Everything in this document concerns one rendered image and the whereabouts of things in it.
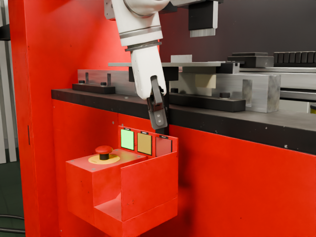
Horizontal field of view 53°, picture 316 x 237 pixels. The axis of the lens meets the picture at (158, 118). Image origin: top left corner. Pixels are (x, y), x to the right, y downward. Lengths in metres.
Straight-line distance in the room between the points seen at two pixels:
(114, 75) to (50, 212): 0.82
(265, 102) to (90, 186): 0.47
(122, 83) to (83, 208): 0.68
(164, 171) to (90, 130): 0.68
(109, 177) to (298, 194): 0.39
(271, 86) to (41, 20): 1.14
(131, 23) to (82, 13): 1.13
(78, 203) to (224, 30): 1.13
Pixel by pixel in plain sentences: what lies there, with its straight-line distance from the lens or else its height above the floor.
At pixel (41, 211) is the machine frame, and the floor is 0.26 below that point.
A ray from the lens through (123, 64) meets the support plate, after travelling 0.83.
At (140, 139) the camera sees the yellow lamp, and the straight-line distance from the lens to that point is 0.76.
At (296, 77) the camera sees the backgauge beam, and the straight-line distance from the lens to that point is 1.09.
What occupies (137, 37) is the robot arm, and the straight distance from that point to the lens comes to 0.61.
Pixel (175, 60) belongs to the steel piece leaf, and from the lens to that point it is 0.95.
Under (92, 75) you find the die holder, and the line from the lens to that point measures 1.50.
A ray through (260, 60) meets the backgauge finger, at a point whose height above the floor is 1.01.
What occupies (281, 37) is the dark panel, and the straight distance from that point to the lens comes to 1.43.
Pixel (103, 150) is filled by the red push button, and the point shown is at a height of 0.81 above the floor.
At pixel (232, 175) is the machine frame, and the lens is 0.78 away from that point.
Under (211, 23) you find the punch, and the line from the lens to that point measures 0.97.
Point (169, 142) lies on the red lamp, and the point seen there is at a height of 0.83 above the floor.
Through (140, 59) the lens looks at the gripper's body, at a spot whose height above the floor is 1.01.
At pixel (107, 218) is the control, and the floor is 0.69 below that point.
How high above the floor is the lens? 1.00
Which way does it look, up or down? 10 degrees down
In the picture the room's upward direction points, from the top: straight up
